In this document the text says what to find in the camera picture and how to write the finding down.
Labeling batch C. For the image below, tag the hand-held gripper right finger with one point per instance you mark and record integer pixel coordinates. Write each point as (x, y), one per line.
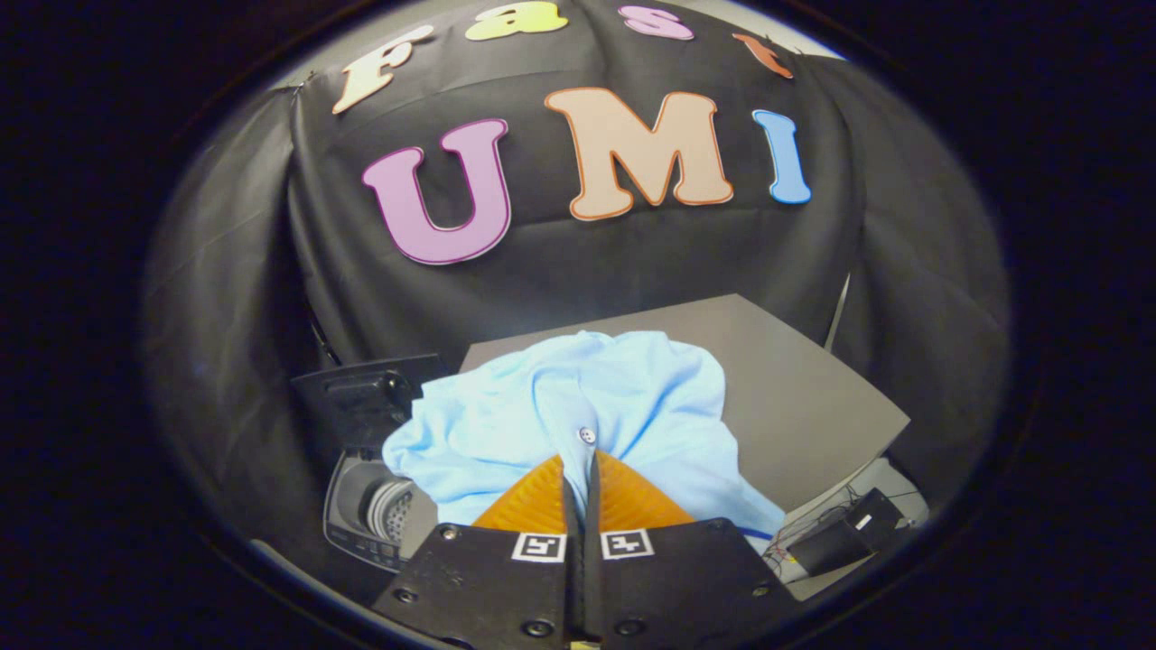
(677, 587)

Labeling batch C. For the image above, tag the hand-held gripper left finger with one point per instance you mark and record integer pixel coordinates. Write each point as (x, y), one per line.
(488, 587)

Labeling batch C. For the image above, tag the light blue shirt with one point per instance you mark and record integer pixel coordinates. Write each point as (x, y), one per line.
(560, 397)

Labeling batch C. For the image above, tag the black adapter box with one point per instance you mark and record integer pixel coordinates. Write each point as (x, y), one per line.
(844, 537)

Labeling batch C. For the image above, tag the beige cabinet with grey top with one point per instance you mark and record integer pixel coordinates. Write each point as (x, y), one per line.
(795, 397)

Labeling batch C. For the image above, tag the black backdrop cloth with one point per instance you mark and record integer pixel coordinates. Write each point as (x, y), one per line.
(587, 271)

